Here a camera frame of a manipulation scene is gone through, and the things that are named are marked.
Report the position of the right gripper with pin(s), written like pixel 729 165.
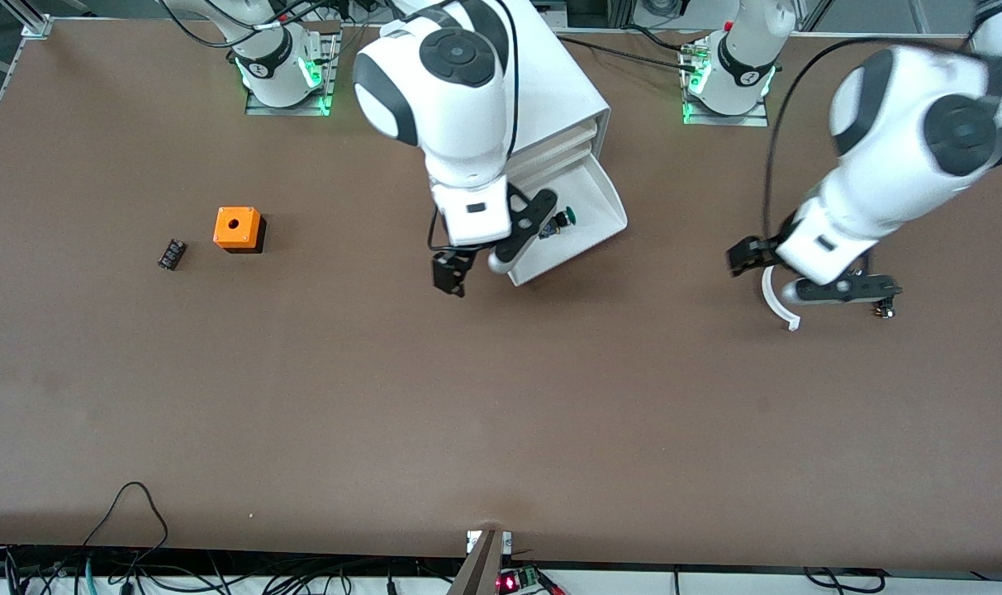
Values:
pixel 450 268

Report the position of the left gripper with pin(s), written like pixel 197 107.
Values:
pixel 749 253

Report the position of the green push button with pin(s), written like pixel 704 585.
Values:
pixel 565 217

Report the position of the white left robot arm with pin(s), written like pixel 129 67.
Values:
pixel 897 140

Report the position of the white curved plastic arc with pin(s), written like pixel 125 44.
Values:
pixel 767 293

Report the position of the black component with brass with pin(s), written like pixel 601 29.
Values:
pixel 885 311

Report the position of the orange box with hole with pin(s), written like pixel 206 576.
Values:
pixel 236 227

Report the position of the small black terminal block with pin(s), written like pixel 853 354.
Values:
pixel 171 254

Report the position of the circuit board with red light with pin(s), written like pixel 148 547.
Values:
pixel 509 583

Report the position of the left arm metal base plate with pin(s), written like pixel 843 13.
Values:
pixel 728 121

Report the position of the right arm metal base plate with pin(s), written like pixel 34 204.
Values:
pixel 333 74

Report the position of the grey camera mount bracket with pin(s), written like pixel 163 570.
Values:
pixel 480 570

